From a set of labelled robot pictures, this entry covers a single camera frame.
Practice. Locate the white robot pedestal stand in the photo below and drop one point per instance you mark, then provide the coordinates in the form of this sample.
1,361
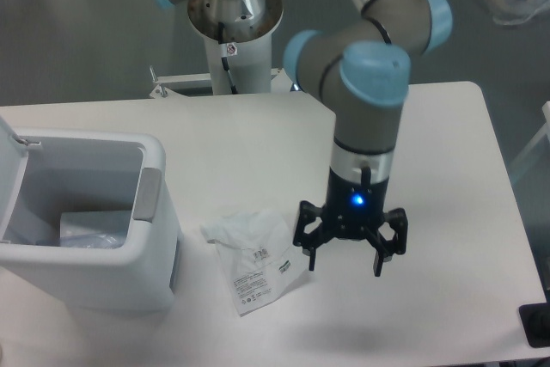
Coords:
237,37

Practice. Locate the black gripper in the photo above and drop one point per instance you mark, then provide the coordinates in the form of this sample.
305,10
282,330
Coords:
351,212

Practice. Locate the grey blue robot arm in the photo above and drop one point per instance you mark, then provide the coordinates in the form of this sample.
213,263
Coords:
361,73

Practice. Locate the black device at table edge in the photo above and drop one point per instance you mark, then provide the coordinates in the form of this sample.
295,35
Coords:
535,322

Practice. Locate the white trash can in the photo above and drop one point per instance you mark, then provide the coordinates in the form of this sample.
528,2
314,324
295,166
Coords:
47,172

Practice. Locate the white plastic wrapper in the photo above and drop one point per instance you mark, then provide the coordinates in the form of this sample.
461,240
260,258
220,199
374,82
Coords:
257,256

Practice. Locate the crushed clear plastic bottle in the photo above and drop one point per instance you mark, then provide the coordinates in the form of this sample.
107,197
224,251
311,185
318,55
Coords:
100,241

